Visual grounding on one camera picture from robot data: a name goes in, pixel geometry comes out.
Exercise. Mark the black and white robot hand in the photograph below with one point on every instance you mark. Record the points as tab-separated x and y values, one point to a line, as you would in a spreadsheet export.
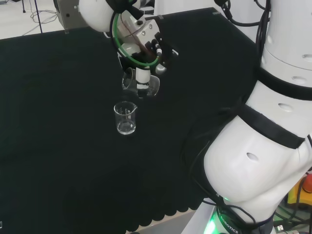
142	75

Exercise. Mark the clear glass beaker with graduations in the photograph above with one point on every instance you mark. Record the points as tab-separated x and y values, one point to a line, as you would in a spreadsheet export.
153	87

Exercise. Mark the clear glass beaker with spout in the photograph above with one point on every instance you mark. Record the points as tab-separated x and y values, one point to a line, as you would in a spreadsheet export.
125	128

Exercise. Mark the black bench cloth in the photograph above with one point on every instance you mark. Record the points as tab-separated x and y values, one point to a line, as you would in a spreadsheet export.
61	122

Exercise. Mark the grey metal box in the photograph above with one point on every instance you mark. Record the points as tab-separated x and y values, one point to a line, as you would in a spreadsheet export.
65	17

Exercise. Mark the black tripod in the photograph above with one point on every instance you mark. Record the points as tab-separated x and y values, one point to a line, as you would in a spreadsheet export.
39	17

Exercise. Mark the yellow stop button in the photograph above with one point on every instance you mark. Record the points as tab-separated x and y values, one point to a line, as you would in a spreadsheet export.
302	192

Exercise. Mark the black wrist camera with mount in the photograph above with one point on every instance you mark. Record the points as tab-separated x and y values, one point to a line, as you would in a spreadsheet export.
168	53

